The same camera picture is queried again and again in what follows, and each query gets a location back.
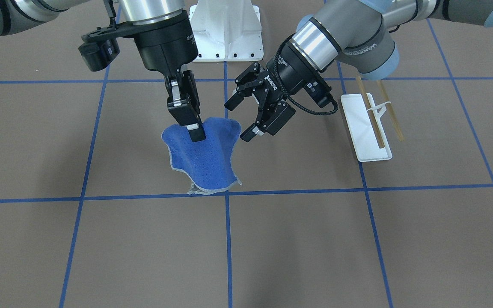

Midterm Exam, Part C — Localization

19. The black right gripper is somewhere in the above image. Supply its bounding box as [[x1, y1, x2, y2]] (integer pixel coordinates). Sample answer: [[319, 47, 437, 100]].
[[134, 11, 207, 142]]

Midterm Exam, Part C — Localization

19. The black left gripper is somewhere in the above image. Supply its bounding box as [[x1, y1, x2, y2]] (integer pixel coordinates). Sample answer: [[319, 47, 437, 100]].
[[224, 41, 333, 142]]

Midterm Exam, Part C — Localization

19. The blue towel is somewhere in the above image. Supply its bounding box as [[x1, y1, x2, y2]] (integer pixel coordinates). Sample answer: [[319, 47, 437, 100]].
[[162, 117, 242, 195]]

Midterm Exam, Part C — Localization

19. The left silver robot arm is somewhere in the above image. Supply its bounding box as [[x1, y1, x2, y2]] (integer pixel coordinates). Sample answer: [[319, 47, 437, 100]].
[[225, 0, 493, 142]]

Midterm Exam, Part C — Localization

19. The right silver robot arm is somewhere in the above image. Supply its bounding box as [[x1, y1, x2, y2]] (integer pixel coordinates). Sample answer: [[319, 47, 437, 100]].
[[0, 0, 206, 142]]

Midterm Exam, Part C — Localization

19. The white towel rack with wooden bars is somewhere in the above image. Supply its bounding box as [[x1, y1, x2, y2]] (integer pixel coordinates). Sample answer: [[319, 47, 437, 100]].
[[341, 76, 405, 162]]

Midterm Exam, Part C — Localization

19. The brown paper table cover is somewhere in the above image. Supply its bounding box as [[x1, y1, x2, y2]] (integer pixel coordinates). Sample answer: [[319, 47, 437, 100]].
[[0, 0, 493, 308]]

